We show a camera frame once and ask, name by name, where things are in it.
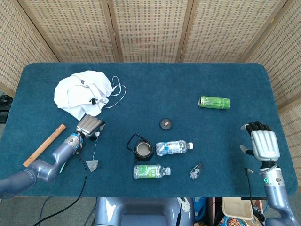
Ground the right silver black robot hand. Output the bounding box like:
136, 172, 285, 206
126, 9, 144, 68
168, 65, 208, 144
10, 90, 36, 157
239, 121, 281, 162

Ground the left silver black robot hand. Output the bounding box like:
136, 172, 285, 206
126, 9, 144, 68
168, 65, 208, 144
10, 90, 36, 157
75, 114, 106, 139

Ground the grey tea bag with string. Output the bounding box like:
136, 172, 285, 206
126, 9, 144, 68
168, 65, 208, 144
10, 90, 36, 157
85, 131, 101, 173

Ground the black teapot with handle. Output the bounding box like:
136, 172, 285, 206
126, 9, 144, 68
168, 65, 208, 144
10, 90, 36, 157
127, 133, 155, 162

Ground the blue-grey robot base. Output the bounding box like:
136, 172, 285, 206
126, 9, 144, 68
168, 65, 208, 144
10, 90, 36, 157
94, 197, 196, 226

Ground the black round lid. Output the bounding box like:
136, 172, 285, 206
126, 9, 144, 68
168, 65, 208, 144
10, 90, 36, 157
159, 118, 174, 130

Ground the blue plastic bag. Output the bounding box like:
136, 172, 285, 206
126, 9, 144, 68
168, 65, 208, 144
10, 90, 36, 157
193, 197, 207, 222

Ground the wooden ruler stick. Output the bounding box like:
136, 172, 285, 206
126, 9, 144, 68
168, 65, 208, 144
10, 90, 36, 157
23, 124, 67, 168

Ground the green drink can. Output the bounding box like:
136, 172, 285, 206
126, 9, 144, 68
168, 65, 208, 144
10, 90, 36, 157
198, 96, 231, 110

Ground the beige takeout container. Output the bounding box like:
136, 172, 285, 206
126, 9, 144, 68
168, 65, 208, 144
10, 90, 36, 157
221, 197, 254, 221

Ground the clear bottle green label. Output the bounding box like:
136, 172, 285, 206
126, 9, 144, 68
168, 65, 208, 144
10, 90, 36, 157
133, 164, 172, 180

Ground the clear correction tape dispenser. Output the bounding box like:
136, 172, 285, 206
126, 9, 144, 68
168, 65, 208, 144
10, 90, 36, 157
189, 162, 204, 181

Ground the blue cookie box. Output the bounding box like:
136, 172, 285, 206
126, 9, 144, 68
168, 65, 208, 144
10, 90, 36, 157
220, 215, 253, 226

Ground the clear bottle blue label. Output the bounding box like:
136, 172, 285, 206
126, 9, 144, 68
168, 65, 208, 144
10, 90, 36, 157
155, 140, 194, 157

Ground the black equipment box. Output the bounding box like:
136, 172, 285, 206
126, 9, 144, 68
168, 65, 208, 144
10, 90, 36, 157
0, 94, 11, 123

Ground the woven wooden folding screen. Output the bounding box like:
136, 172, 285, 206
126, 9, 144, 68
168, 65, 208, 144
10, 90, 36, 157
0, 0, 301, 196

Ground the white cloth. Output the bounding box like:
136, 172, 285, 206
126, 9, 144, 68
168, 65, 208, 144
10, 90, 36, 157
53, 70, 127, 121

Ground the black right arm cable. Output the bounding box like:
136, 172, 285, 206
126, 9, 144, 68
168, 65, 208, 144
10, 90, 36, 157
244, 167, 266, 222

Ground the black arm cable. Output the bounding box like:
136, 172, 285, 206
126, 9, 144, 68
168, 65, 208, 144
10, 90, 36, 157
244, 167, 266, 222
32, 153, 88, 226

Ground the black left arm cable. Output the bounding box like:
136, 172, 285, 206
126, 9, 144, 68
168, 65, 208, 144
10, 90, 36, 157
32, 153, 88, 226

